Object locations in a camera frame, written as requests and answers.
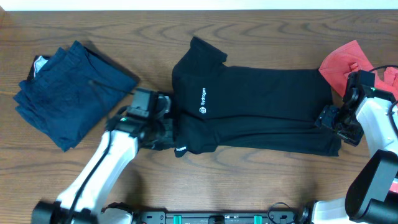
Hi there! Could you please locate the red printed t-shirt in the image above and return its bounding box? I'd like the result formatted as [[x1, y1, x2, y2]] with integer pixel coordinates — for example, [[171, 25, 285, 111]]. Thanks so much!
[[318, 39, 398, 194]]

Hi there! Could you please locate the black polo shirt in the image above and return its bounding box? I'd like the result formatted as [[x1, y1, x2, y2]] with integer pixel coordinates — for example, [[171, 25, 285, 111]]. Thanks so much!
[[172, 37, 341, 157]]

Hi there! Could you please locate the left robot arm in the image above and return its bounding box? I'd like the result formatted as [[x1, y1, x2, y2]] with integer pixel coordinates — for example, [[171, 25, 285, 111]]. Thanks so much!
[[31, 114, 173, 224]]

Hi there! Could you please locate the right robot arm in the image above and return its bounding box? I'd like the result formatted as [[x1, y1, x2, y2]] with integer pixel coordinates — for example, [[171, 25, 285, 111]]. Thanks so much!
[[296, 70, 397, 223]]

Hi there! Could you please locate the folded navy blue garment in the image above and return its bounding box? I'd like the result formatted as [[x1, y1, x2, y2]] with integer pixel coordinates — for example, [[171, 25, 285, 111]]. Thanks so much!
[[14, 41, 137, 151]]

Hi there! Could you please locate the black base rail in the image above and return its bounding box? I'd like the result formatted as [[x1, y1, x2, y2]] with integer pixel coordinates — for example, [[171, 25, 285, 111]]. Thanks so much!
[[132, 210, 307, 224]]

